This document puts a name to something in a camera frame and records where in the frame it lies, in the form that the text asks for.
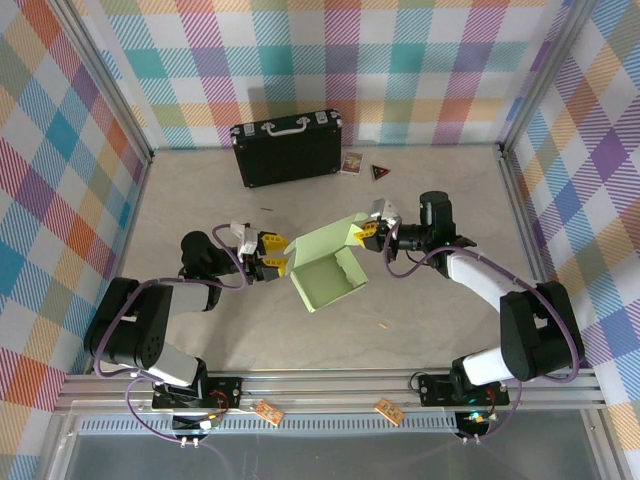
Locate light green paper box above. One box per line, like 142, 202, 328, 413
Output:
284, 212, 374, 315

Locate small printed card box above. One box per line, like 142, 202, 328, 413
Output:
339, 151, 362, 179

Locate orange tag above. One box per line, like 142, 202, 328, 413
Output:
374, 398, 404, 424
252, 399, 284, 426

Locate grey metal panel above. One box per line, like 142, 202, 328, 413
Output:
42, 432, 626, 480

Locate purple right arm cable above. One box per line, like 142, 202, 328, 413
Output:
382, 222, 586, 446

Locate aluminium side rail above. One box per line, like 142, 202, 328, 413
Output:
492, 142, 581, 369
82, 149, 154, 374

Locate black briefcase with white handle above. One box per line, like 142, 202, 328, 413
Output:
229, 110, 344, 189

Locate aluminium mounting rail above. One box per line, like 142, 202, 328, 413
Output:
52, 367, 609, 414

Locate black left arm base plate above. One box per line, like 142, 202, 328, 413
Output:
151, 377, 245, 409

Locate grey slotted cable duct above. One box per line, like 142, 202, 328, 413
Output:
79, 417, 459, 434

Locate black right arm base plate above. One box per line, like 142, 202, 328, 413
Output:
417, 373, 511, 407

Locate aluminium frame post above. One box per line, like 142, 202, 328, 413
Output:
47, 0, 156, 164
499, 0, 601, 156

